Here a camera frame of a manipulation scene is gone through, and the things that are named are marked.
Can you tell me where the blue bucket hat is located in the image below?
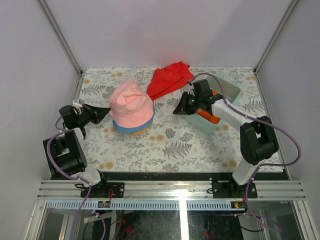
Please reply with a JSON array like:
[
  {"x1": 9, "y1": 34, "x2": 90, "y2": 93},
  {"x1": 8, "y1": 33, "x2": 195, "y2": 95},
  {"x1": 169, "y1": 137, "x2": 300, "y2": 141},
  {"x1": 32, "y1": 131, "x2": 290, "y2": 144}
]
[{"x1": 112, "y1": 107, "x2": 156, "y2": 134}]

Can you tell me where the aluminium rail frame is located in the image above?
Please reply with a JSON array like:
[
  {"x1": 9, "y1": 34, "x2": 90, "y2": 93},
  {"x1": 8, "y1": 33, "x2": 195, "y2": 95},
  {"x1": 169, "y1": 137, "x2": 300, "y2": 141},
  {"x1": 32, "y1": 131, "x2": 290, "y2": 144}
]
[{"x1": 25, "y1": 171, "x2": 320, "y2": 240}]

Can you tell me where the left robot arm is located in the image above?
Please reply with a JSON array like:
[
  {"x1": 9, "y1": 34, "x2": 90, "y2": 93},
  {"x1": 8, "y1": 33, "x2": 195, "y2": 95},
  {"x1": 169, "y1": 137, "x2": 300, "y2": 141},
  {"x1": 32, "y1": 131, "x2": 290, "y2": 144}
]
[{"x1": 43, "y1": 103, "x2": 113, "y2": 199}]

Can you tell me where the red cloth hat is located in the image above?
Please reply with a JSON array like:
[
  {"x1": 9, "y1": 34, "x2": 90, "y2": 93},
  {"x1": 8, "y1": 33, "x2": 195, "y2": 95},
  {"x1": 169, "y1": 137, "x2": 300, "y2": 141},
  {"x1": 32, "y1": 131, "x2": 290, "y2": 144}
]
[{"x1": 146, "y1": 61, "x2": 194, "y2": 101}]

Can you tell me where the wooden hat stand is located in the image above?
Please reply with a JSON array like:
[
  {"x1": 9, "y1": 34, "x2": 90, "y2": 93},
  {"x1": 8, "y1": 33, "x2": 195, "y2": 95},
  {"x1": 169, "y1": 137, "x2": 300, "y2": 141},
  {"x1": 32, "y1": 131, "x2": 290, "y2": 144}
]
[{"x1": 129, "y1": 127, "x2": 148, "y2": 136}]

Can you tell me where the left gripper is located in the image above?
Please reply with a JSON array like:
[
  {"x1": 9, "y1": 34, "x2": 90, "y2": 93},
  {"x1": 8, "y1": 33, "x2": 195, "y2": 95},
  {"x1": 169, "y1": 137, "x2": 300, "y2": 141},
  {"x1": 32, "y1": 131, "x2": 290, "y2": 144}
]
[{"x1": 76, "y1": 103, "x2": 111, "y2": 126}]

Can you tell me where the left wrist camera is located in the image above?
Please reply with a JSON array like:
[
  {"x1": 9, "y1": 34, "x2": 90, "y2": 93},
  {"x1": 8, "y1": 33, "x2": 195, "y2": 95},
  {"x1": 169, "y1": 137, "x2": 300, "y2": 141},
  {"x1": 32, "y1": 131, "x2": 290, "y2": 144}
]
[{"x1": 71, "y1": 100, "x2": 83, "y2": 109}]

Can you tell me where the teal plastic bin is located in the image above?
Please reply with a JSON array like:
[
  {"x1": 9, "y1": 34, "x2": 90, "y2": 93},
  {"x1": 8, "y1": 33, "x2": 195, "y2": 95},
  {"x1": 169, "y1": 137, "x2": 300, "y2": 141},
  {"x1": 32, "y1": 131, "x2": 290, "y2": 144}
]
[{"x1": 184, "y1": 74, "x2": 243, "y2": 135}]

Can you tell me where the orange hat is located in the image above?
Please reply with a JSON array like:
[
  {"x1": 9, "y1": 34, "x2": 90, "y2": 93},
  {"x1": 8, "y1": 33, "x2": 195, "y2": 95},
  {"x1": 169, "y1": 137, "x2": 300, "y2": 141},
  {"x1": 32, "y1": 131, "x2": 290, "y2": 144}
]
[{"x1": 195, "y1": 89, "x2": 222, "y2": 124}]

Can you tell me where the purple cable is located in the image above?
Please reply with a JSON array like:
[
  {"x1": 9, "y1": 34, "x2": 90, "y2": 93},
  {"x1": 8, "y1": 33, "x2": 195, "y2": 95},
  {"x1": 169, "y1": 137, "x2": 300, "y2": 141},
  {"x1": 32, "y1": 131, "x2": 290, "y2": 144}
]
[
  {"x1": 188, "y1": 72, "x2": 302, "y2": 232},
  {"x1": 47, "y1": 117, "x2": 107, "y2": 240}
]

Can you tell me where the corner aluminium post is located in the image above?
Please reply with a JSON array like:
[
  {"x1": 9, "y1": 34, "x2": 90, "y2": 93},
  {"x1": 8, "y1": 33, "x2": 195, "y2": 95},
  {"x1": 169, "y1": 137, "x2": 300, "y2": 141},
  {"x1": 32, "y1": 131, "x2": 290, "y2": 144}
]
[
  {"x1": 37, "y1": 0, "x2": 83, "y2": 75},
  {"x1": 253, "y1": 0, "x2": 300, "y2": 75}
]

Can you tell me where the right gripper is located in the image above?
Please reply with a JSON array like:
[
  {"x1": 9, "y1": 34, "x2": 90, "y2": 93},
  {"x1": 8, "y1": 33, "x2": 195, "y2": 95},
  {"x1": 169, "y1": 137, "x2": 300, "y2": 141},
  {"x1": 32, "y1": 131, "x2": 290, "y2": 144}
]
[{"x1": 173, "y1": 91, "x2": 203, "y2": 116}]

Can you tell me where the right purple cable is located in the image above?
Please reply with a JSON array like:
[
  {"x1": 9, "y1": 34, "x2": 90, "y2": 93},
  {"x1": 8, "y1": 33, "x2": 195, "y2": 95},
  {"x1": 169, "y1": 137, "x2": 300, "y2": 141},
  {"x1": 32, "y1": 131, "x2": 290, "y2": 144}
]
[{"x1": 188, "y1": 72, "x2": 302, "y2": 232}]

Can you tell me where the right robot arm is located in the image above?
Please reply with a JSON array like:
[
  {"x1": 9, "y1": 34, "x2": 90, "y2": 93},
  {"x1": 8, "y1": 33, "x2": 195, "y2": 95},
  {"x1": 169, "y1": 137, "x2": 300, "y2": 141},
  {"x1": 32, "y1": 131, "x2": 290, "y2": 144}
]
[{"x1": 173, "y1": 79, "x2": 279, "y2": 198}]

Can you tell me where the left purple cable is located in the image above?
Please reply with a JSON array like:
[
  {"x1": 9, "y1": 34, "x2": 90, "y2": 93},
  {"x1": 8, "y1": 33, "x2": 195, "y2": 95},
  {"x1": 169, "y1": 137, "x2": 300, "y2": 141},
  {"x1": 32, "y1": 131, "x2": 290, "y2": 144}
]
[{"x1": 47, "y1": 117, "x2": 107, "y2": 240}]

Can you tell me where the pink hat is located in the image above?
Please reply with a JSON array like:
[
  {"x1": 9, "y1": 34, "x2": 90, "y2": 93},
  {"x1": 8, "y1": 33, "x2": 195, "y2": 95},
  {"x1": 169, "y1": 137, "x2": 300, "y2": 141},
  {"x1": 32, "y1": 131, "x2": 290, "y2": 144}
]
[{"x1": 108, "y1": 79, "x2": 153, "y2": 128}]

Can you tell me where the left corner aluminium post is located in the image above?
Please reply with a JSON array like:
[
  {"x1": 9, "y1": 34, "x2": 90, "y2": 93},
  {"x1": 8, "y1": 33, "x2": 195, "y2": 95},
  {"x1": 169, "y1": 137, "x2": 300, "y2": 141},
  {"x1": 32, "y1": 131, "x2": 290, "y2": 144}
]
[{"x1": 37, "y1": 0, "x2": 83, "y2": 75}]

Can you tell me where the right corner aluminium post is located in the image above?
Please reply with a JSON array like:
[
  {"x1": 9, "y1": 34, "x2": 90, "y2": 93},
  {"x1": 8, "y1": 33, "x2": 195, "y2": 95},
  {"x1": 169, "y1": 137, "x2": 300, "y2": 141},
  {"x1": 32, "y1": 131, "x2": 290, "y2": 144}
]
[{"x1": 253, "y1": 0, "x2": 300, "y2": 75}]

